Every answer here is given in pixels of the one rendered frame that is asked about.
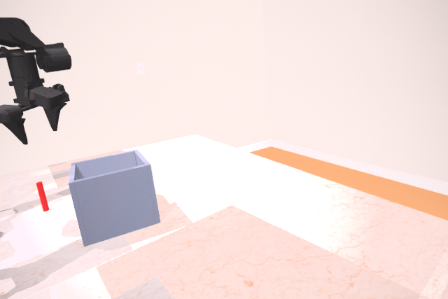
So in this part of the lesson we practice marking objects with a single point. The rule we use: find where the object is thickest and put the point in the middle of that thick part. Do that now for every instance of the red peg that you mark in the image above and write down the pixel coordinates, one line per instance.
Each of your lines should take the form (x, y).
(42, 196)

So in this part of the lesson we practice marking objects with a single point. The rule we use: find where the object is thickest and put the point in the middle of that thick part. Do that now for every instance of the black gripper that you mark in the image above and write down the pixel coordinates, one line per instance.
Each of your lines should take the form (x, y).
(11, 115)

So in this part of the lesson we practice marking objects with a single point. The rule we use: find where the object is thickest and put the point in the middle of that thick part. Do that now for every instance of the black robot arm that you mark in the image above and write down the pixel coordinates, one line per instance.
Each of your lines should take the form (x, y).
(15, 32)

